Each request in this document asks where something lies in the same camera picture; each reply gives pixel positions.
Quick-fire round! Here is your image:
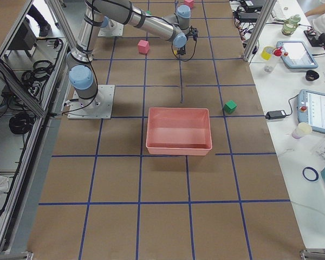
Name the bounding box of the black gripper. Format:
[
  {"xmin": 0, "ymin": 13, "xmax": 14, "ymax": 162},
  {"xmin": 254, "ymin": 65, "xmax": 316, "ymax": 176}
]
[{"xmin": 175, "ymin": 45, "xmax": 186, "ymax": 55}]

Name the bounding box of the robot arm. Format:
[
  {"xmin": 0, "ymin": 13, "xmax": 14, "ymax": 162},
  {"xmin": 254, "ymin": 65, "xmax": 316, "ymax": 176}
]
[{"xmin": 67, "ymin": 1, "xmax": 197, "ymax": 101}]

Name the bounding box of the pink foam cube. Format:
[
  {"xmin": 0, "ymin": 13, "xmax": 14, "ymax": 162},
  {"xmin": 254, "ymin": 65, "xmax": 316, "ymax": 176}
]
[
  {"xmin": 137, "ymin": 40, "xmax": 150, "ymax": 55},
  {"xmin": 184, "ymin": 0, "xmax": 194, "ymax": 9}
]

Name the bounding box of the black power adapter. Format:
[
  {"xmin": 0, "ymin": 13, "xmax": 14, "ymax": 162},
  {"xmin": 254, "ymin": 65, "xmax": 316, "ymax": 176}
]
[
  {"xmin": 265, "ymin": 110, "xmax": 287, "ymax": 120},
  {"xmin": 237, "ymin": 12, "xmax": 259, "ymax": 23}
]

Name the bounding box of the pink plastic bin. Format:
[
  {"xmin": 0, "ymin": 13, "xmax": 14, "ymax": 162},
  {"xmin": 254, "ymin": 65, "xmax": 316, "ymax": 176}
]
[{"xmin": 146, "ymin": 107, "xmax": 212, "ymax": 155}]

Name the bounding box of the yellow tape roll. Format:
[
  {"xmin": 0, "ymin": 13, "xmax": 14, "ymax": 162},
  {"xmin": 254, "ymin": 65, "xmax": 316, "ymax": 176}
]
[{"xmin": 261, "ymin": 46, "xmax": 275, "ymax": 61}]

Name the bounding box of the green water bottle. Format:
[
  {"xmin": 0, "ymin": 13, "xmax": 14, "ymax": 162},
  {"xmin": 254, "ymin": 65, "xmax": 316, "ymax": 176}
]
[{"xmin": 281, "ymin": 14, "xmax": 301, "ymax": 36}]

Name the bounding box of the teach pendant tablet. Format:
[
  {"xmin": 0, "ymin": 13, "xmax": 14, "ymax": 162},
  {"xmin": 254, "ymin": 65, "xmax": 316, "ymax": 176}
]
[
  {"xmin": 297, "ymin": 89, "xmax": 325, "ymax": 134},
  {"xmin": 276, "ymin": 41, "xmax": 319, "ymax": 70}
]

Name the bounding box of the plastic cup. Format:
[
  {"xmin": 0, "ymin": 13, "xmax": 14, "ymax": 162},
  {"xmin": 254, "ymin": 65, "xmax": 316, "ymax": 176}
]
[{"xmin": 291, "ymin": 122, "xmax": 313, "ymax": 139}]

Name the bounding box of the black wrist camera, arm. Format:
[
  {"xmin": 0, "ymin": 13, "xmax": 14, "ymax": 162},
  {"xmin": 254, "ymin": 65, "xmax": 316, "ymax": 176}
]
[{"xmin": 186, "ymin": 26, "xmax": 198, "ymax": 42}]

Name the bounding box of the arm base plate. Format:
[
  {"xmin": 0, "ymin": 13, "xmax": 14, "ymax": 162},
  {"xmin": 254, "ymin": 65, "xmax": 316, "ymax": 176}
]
[
  {"xmin": 98, "ymin": 16, "xmax": 124, "ymax": 37},
  {"xmin": 67, "ymin": 84, "xmax": 115, "ymax": 120}
]

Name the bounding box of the aluminium frame post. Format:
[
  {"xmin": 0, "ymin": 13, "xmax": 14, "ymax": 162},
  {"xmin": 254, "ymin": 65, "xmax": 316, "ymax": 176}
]
[{"xmin": 242, "ymin": 0, "xmax": 276, "ymax": 62}]

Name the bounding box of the blue tape ring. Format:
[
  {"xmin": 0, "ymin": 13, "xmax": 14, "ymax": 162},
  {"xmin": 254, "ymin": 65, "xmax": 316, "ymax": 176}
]
[{"xmin": 302, "ymin": 167, "xmax": 320, "ymax": 182}]

